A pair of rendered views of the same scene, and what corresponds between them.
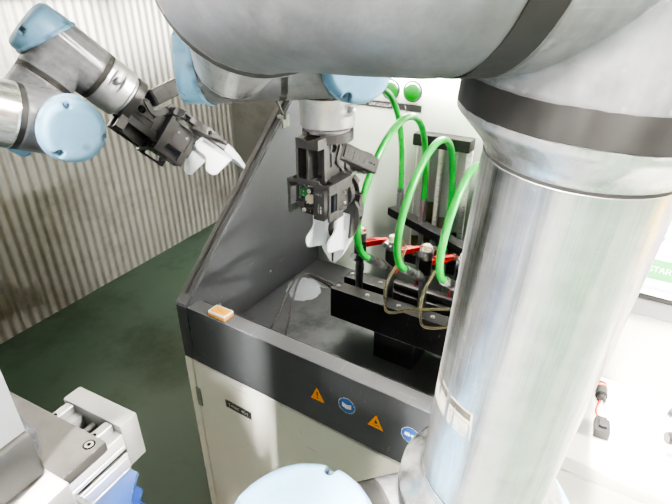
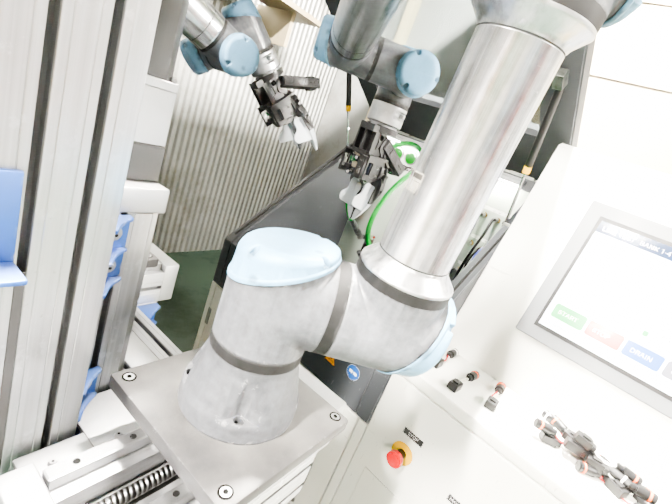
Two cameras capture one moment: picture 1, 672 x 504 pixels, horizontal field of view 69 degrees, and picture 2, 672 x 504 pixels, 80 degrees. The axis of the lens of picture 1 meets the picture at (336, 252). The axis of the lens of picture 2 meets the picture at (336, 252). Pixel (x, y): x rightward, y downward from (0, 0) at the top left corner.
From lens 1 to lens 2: 0.29 m
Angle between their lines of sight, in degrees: 11
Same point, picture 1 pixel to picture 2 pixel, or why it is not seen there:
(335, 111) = (392, 112)
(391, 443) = (336, 377)
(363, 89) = (416, 85)
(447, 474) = (395, 227)
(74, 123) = (244, 50)
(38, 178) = not seen: hidden behind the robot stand
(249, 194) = (304, 191)
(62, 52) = (248, 26)
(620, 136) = not seen: outside the picture
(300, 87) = (381, 72)
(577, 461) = (466, 412)
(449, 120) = not seen: hidden behind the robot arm
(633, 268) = (526, 83)
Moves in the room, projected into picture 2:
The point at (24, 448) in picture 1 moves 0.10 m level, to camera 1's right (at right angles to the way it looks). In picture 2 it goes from (159, 155) to (231, 184)
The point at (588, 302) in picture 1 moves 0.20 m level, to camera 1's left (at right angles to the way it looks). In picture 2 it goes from (501, 94) to (293, 18)
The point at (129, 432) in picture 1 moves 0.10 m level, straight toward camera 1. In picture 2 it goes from (169, 275) to (168, 298)
